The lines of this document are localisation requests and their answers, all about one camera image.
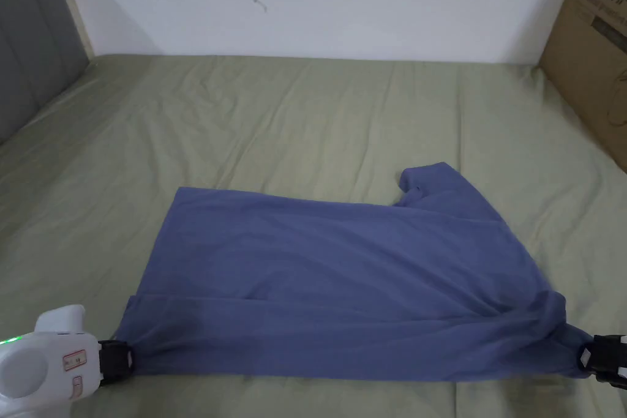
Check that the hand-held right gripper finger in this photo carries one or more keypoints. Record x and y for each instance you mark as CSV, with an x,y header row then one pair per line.
x,y
597,357

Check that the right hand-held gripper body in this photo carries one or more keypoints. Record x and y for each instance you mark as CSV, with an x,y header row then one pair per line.
x,y
620,359

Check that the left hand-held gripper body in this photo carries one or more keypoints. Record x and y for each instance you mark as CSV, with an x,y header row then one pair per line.
x,y
44,364

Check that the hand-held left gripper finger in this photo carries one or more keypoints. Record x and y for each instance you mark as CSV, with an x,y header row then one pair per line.
x,y
119,362

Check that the dark blue shirt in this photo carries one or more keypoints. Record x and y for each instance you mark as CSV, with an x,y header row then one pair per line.
x,y
313,281

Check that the bed with pale green sheet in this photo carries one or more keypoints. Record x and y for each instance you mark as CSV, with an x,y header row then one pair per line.
x,y
274,119

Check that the brown cardboard carton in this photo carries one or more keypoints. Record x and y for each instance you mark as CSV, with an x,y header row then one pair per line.
x,y
595,46

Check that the grey padded headboard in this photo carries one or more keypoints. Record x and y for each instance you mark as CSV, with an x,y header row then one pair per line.
x,y
29,46

